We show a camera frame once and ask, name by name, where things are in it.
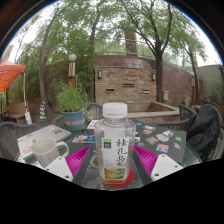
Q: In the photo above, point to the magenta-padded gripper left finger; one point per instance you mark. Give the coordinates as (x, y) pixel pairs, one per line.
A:
(59, 168)

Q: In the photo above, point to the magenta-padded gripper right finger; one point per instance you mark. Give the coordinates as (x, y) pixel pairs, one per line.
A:
(166, 166)

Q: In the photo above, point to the clear plastic bottle white cap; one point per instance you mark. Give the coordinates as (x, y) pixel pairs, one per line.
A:
(115, 150)

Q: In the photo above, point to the white ribbed mug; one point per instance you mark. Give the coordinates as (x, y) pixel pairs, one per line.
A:
(46, 151)

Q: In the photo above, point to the black laptop with stickers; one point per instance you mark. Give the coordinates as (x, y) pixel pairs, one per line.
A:
(166, 141)

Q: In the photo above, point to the silver laptop with stickers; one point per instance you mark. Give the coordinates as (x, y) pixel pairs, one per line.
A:
(43, 133)

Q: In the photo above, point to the flat round red coaster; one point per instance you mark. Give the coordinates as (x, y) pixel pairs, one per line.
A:
(129, 179)

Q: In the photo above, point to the grey mesh patio chair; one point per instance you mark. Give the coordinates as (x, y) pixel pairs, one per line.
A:
(11, 136)
(173, 125)
(96, 110)

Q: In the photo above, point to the green plant in blue pot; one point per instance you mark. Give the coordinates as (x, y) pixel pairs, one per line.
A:
(74, 120)

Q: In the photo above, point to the black backpack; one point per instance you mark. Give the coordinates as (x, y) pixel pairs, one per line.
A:
(205, 131)

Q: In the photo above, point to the white printed paper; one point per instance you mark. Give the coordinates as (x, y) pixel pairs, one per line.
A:
(91, 124)

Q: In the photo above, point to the yellow blue striped cone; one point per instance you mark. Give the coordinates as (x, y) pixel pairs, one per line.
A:
(43, 111)

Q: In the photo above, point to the wooden bench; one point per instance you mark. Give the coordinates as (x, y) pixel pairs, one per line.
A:
(16, 109)

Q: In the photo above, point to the black metal chair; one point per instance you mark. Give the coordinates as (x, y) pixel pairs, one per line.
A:
(6, 116)

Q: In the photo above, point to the tree with leaning trunk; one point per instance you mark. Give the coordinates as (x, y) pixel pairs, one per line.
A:
(41, 86)

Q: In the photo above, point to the tree with forked trunk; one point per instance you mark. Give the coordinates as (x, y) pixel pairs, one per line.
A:
(159, 76)

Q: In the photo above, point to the orange patio umbrella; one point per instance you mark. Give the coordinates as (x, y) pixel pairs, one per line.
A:
(8, 75)

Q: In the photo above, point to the grey wall box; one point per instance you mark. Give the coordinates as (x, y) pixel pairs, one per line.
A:
(165, 95)

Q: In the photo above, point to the wooden lamp post white globe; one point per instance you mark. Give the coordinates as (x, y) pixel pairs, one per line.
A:
(72, 71)
(193, 90)

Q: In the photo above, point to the black wall lamp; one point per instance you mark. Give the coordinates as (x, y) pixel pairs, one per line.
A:
(99, 73)
(153, 76)

